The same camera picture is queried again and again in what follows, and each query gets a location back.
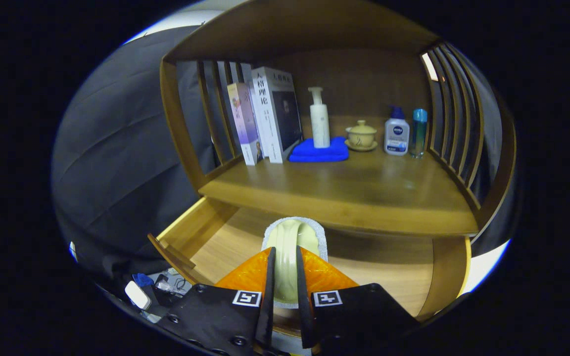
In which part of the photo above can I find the white pump bottle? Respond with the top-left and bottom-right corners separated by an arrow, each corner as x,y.
308,87 -> 331,149

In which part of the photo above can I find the black floor cable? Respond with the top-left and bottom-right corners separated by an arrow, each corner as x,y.
154,269 -> 191,297

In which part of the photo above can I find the wooden countertop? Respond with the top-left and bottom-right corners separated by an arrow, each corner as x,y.
198,136 -> 479,237

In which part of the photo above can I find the white plastic box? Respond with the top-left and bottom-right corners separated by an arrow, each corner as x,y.
463,239 -> 512,295

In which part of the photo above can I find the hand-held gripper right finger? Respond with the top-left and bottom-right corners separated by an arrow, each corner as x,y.
296,246 -> 422,356

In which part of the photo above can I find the teal slim bottle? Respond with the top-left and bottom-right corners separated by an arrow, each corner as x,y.
410,108 -> 428,159

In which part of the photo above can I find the blue folded cloth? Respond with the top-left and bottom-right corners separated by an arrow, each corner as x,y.
288,136 -> 350,163

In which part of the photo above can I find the wooden drawer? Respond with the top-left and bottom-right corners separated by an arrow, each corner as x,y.
147,195 -> 473,337

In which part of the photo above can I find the white rounded device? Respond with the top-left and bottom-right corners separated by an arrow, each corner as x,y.
125,280 -> 152,311

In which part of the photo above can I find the white and black book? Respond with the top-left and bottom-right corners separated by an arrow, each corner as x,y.
251,66 -> 304,164

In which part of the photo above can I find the green scrubbing brush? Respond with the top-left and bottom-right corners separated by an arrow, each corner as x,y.
261,217 -> 329,310

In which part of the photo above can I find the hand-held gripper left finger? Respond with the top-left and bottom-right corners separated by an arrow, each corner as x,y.
159,246 -> 277,356

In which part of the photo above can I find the wooden cabinet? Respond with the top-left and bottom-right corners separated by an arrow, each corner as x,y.
159,0 -> 518,322

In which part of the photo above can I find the black backdrop cloth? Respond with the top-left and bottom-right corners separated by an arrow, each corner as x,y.
51,25 -> 521,292

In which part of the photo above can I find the pink and purple book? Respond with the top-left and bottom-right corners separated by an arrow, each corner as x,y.
227,82 -> 264,166

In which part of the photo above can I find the thin white book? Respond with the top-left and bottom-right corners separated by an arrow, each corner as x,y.
247,82 -> 266,158

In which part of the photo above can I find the yellow lidded teacup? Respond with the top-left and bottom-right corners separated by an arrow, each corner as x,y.
344,119 -> 379,152

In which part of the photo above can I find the white bottle with blue cap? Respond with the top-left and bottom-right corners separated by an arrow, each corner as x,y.
384,105 -> 410,157

